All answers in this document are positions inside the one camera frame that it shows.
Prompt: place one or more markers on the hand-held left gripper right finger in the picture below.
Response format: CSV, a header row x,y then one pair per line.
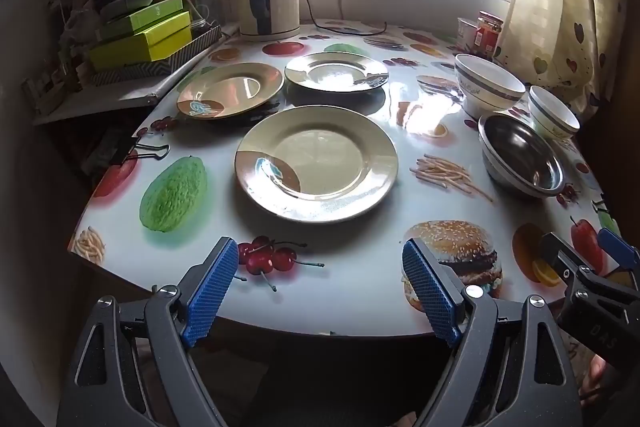
x,y
430,292

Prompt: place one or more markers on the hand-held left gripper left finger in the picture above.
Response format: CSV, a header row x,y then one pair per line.
x,y
210,292

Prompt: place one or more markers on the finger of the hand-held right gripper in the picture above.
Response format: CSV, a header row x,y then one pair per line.
x,y
559,252

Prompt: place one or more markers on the stainless steel bowl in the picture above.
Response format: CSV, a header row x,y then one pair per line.
x,y
520,157

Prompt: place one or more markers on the small white blue-striped ceramic bowl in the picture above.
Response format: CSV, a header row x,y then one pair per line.
x,y
552,114

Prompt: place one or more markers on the beige plate with brown patch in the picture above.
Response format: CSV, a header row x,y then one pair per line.
x,y
320,164
232,89
335,72

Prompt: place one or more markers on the large white blue-striped ceramic bowl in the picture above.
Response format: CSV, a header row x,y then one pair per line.
x,y
487,82

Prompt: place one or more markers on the person's right hand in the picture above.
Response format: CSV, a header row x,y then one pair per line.
x,y
597,377

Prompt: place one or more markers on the food print tablecloth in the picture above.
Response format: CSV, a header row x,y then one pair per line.
x,y
350,257

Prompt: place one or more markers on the black binder clip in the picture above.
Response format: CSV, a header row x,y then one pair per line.
x,y
135,149

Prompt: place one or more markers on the white side shelf board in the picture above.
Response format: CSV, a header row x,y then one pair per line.
x,y
125,94

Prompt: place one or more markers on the red sauce jar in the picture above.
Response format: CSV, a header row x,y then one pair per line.
x,y
489,32

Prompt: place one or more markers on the grey zigzag patterned box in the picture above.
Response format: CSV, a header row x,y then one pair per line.
x,y
165,62

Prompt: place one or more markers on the heart print curtain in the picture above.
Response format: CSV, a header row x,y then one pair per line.
x,y
560,7

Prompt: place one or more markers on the lime green box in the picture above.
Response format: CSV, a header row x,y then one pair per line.
x,y
142,14
142,44

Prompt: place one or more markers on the glass jar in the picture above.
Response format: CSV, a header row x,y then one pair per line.
x,y
205,19

